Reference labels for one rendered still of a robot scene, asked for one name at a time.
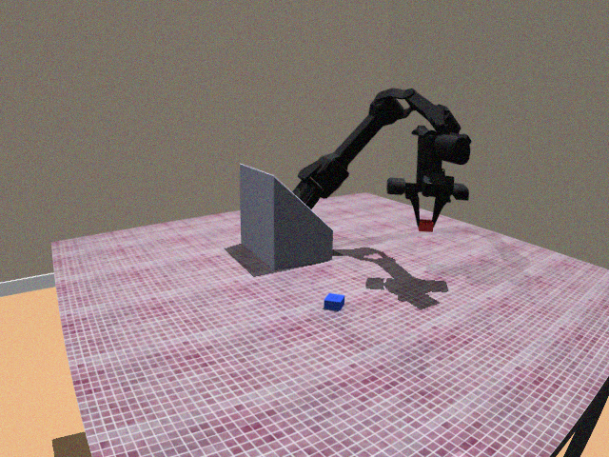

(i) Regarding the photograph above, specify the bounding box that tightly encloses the red block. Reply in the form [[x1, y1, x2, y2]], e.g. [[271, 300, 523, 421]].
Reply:
[[418, 219, 434, 232]]

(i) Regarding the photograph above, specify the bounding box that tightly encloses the blue block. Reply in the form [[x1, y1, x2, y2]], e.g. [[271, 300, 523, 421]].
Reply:
[[324, 293, 344, 311]]

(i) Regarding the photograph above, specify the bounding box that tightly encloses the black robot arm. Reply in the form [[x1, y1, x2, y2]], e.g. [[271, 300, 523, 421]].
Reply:
[[292, 89, 471, 209]]

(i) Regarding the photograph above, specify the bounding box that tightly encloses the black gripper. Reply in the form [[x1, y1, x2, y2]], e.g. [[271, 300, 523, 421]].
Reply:
[[386, 156, 469, 227]]

